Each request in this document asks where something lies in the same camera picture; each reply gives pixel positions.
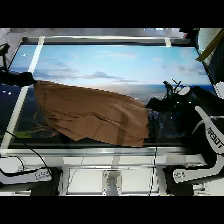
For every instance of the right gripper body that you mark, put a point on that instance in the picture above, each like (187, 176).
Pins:
(158, 104)

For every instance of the brown garment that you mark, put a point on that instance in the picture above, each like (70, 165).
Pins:
(90, 113)

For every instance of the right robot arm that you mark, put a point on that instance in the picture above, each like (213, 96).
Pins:
(213, 140)

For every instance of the silver frame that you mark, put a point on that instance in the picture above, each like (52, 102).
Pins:
(110, 151)

